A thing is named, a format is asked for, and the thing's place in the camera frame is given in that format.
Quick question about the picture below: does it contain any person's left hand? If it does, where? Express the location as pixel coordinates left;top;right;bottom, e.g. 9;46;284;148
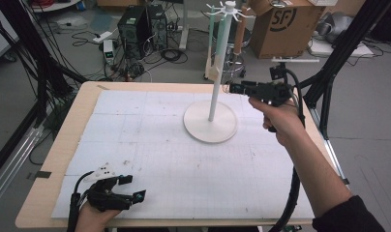
75;202;122;232

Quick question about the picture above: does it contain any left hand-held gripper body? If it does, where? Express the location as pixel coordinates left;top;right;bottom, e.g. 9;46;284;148
83;162;135;213

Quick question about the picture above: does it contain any wire whisk with wooden handle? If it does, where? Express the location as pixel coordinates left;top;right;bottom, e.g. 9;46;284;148
223;5;250;95

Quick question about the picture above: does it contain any brown cardboard box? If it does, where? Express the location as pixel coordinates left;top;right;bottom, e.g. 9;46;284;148
248;0;327;60

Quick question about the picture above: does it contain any large black computer tower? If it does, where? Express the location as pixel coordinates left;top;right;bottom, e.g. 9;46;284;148
117;5;150;61

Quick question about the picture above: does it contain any white power supply unit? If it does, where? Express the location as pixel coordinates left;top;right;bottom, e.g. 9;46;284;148
102;39;116;66

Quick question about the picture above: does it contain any white utensil rack stand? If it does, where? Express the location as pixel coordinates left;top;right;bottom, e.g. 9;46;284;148
183;0;255;144

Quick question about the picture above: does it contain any white desk leg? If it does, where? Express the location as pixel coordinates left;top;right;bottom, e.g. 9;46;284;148
178;0;191;51

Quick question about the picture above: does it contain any black metal frame stand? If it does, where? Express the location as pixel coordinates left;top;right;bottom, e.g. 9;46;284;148
0;0;88;130
293;0;391;141

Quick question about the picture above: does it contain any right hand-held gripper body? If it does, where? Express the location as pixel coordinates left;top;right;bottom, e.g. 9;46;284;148
245;56;321;107

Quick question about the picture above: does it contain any green-handled cream spatula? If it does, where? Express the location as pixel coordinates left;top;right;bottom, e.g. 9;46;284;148
212;15;228;82

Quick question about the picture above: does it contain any black stool with chrome base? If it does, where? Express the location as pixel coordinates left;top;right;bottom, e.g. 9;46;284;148
202;20;252;85

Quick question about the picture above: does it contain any slim black computer tower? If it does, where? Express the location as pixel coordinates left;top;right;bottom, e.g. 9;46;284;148
147;3;168;51

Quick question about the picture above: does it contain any small wooden spatula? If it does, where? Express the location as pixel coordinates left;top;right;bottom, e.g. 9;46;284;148
203;5;217;81

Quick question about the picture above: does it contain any round white table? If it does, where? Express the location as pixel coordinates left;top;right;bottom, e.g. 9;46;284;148
28;0;82;14

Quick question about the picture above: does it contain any white cabinet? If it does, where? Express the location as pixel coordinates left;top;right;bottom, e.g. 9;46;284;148
0;13;19;63

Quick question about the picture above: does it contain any aluminium rail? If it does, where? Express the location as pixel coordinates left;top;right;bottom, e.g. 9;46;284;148
309;107;350;187
0;125;45;212

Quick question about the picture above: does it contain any white power strip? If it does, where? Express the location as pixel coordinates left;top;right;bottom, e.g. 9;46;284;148
92;30;114;44

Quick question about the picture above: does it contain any white flat board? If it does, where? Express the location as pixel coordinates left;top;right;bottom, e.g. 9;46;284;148
307;38;376;59

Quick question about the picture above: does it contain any grey bag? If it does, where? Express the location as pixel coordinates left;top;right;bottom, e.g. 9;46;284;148
316;12;356;44

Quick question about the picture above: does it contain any right hand-held gripper black cable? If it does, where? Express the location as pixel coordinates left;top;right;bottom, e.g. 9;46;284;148
268;67;307;232

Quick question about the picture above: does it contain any person's right hand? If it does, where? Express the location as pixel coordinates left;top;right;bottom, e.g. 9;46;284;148
248;96;306;148

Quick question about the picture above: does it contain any white keyboard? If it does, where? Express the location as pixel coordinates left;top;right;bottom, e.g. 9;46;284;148
308;0;339;8

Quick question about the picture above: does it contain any white grid mat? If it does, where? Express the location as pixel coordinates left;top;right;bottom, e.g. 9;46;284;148
51;89;315;220

